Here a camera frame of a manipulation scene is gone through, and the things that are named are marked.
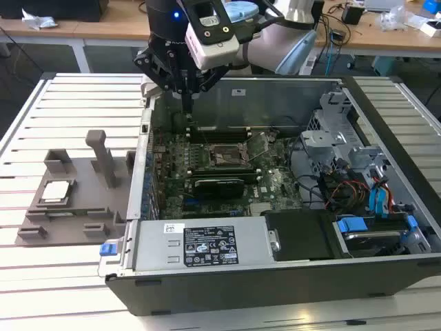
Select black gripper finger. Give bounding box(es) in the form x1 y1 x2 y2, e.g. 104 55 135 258
188 64 231 114
133 47 190 114

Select silver CPU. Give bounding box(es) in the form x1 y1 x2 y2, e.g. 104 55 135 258
40 181 72 203

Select CPU socket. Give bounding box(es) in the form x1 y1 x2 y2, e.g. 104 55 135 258
206 143 251 170

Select grey case latch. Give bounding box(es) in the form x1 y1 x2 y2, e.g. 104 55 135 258
140 79 162 106

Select black RAM slot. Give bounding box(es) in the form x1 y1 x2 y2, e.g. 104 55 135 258
187 165 259 176
185 133 252 143
187 171 262 183
185 126 252 134

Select wooden desk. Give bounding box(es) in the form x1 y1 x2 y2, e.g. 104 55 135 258
315 6 441 63
0 15 152 73

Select white power strip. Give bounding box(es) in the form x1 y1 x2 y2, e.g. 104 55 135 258
298 54 317 76

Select pale blue teach pendant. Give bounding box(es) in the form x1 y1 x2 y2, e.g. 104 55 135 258
275 29 318 75

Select black monitor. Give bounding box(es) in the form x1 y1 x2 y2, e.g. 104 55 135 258
0 0 110 22

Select black graphics card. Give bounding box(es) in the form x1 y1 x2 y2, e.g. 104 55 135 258
192 177 245 200

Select metal drive cage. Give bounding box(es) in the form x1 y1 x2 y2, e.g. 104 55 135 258
299 88 392 177

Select green motherboard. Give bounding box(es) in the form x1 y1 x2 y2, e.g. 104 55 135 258
151 129 304 220

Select crumpled white plastic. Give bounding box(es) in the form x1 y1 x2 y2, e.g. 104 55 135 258
21 8 59 31

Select small silver heatsink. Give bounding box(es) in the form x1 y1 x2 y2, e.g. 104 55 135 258
249 203 271 217

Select grey parts rack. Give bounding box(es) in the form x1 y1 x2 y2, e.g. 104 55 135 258
15 129 139 248

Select small black box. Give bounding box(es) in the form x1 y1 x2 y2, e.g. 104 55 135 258
341 5 365 26

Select green RAM stick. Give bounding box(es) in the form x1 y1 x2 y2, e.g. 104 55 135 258
43 210 89 219

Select grey power supply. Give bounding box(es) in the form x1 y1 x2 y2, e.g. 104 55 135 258
132 220 276 272

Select teal box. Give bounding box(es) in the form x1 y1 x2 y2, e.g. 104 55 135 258
371 54 406 79

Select black plastic shroud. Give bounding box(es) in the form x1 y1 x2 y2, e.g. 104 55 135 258
263 210 337 261

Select clear plastic bags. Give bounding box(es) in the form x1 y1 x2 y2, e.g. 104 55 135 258
373 6 420 32

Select hard disk in blue carrier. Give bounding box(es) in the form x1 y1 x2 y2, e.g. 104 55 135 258
332 213 420 259

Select black PC case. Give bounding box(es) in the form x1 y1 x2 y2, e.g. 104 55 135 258
98 74 441 317

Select small white box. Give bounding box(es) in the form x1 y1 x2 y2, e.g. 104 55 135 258
418 19 441 37

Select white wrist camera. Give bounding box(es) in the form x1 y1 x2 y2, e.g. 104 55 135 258
178 0 240 71

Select power wire bundle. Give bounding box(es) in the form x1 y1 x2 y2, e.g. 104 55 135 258
318 170 371 212

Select blue flat data wire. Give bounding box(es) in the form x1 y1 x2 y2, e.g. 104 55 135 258
368 174 390 220

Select red flat data wire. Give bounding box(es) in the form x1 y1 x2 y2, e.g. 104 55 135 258
384 184 397 217

